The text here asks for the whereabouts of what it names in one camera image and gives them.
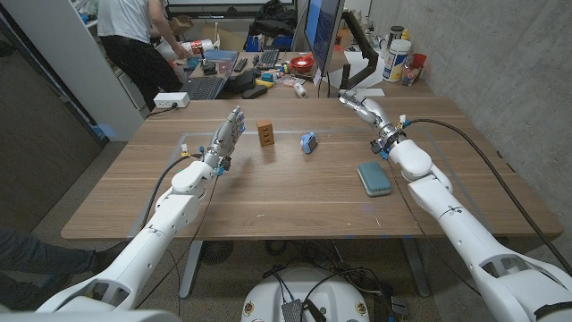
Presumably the seated person in dark trousers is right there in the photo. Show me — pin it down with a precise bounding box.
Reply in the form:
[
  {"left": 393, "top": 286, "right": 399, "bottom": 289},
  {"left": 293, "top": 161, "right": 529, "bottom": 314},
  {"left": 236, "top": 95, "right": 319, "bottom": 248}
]
[{"left": 0, "top": 225, "right": 131, "bottom": 312}]

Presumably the blue toy camera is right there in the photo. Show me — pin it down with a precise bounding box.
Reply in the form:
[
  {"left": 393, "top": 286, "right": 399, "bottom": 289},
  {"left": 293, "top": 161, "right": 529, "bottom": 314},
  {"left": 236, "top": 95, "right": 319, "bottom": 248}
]
[{"left": 299, "top": 131, "right": 320, "bottom": 156}]

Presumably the dark-lidded jar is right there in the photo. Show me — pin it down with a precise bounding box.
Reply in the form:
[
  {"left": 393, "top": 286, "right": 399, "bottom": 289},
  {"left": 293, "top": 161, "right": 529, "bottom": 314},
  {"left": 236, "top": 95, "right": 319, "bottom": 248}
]
[{"left": 386, "top": 24, "right": 405, "bottom": 46}]

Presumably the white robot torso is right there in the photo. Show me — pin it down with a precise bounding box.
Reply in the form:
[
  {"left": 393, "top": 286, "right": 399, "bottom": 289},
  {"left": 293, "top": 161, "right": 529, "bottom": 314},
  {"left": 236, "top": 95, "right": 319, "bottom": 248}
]
[{"left": 240, "top": 267, "right": 372, "bottom": 322}]

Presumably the cardboard box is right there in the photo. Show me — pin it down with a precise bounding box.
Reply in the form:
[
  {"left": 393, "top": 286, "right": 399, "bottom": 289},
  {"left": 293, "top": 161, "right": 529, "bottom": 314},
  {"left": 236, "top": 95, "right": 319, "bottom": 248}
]
[{"left": 200, "top": 22, "right": 251, "bottom": 52}]

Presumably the standing person in white shirt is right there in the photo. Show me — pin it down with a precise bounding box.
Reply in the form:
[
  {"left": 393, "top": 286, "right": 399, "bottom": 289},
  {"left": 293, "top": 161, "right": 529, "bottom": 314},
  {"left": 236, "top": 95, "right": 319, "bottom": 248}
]
[{"left": 96, "top": 0, "right": 194, "bottom": 111}]

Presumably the wooden block with three holes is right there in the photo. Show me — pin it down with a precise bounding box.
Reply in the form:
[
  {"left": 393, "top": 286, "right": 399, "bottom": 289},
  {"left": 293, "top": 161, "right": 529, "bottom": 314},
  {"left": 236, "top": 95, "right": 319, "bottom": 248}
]
[{"left": 256, "top": 118, "right": 276, "bottom": 148}]

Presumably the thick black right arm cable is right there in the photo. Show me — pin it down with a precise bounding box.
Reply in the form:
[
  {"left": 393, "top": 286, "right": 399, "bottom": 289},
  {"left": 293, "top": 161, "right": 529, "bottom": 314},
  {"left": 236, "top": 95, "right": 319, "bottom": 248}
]
[{"left": 403, "top": 117, "right": 572, "bottom": 276}]

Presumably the black laptop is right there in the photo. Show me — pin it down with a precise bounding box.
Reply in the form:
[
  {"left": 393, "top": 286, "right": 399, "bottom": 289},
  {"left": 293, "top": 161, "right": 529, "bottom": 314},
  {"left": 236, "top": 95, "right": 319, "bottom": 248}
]
[{"left": 180, "top": 49, "right": 240, "bottom": 101}]

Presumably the red bowl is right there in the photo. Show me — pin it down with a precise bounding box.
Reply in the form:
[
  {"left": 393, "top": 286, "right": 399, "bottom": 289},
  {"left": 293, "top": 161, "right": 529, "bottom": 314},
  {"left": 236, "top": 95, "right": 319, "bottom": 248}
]
[{"left": 289, "top": 54, "right": 316, "bottom": 74}]

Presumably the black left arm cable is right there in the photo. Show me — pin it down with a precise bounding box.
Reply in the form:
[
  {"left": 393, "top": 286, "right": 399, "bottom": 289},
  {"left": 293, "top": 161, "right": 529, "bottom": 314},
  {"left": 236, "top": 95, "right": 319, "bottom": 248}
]
[{"left": 139, "top": 152, "right": 205, "bottom": 232}]

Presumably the white tube with red print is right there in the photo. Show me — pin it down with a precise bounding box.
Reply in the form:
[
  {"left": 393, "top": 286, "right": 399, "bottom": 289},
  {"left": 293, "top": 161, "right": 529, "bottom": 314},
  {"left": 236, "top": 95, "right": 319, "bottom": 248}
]
[{"left": 180, "top": 38, "right": 216, "bottom": 56}]

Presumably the black flat case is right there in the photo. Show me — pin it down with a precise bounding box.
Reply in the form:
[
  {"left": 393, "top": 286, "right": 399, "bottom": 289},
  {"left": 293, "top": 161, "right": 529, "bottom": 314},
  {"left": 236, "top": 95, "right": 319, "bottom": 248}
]
[{"left": 240, "top": 84, "right": 269, "bottom": 100}]

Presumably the grey table leg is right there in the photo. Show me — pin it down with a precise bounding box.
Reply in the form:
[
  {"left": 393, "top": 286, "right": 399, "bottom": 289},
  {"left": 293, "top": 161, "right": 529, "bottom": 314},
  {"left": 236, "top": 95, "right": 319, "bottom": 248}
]
[
  {"left": 178, "top": 240, "right": 205, "bottom": 301},
  {"left": 399, "top": 236, "right": 433, "bottom": 299}
]

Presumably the white canister with blue label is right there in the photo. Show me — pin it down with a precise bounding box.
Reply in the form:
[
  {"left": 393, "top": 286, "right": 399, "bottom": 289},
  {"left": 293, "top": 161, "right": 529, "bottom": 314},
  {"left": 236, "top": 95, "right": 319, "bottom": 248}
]
[{"left": 382, "top": 38, "right": 413, "bottom": 84}]

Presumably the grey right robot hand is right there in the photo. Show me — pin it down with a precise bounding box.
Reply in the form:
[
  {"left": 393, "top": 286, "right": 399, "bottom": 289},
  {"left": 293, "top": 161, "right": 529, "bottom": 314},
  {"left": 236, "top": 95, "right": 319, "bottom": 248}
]
[{"left": 338, "top": 90, "right": 406, "bottom": 156}]

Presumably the black round floor fan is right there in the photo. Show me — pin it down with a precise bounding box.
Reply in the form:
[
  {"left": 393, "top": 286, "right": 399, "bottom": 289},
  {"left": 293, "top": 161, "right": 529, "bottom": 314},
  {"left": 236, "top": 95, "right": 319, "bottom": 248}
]
[{"left": 198, "top": 240, "right": 235, "bottom": 267}]

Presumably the white cabinet panel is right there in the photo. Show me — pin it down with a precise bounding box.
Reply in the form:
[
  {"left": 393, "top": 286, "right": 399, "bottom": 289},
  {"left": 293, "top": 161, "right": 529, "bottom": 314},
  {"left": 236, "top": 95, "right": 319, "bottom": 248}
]
[{"left": 0, "top": 0, "right": 146, "bottom": 142}]

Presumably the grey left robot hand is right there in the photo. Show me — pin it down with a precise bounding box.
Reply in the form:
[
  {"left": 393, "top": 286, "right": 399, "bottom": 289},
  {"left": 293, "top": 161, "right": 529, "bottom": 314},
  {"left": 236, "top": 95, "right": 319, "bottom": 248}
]
[{"left": 203, "top": 106, "right": 247, "bottom": 174}]

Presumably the blue storage bin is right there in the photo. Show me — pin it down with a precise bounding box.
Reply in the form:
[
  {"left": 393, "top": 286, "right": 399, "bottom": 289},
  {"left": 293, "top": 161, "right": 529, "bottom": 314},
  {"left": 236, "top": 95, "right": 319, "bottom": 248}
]
[{"left": 244, "top": 34, "right": 294, "bottom": 53}]

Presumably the red-lidded jar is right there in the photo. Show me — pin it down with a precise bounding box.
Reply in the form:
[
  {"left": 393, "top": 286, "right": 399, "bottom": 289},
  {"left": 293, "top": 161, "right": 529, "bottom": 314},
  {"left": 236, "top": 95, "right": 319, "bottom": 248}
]
[{"left": 400, "top": 53, "right": 428, "bottom": 88}]

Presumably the black bag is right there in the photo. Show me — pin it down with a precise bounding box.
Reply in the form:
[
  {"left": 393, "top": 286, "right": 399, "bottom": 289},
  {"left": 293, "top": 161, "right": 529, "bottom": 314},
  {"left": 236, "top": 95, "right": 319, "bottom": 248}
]
[{"left": 247, "top": 0, "right": 297, "bottom": 39}]

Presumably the white power strip box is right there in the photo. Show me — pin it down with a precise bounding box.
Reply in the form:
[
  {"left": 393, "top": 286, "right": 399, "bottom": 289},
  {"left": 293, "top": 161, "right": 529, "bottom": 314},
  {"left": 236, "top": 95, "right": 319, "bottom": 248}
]
[{"left": 153, "top": 91, "right": 191, "bottom": 110}]

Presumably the computer monitor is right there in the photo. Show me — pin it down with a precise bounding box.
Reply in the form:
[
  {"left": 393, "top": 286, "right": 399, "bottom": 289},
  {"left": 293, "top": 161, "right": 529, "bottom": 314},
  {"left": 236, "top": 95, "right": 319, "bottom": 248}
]
[{"left": 303, "top": 0, "right": 347, "bottom": 75}]

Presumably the black keyboard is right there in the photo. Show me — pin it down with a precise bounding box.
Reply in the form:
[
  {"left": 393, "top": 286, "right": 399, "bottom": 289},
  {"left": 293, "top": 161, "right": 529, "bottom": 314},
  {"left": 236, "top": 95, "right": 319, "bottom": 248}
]
[{"left": 255, "top": 47, "right": 282, "bottom": 72}]

